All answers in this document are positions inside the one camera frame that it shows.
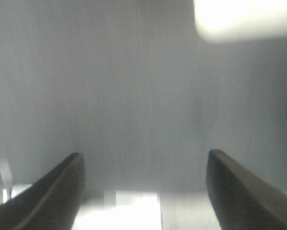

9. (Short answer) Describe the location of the white plastic bin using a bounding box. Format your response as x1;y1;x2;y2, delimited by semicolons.
193;0;287;44

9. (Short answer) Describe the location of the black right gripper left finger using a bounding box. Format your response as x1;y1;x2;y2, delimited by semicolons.
0;153;85;230

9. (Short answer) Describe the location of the black table mat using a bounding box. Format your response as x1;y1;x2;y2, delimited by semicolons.
0;0;287;193

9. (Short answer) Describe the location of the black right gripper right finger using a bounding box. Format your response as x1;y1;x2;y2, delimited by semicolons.
205;149;287;230

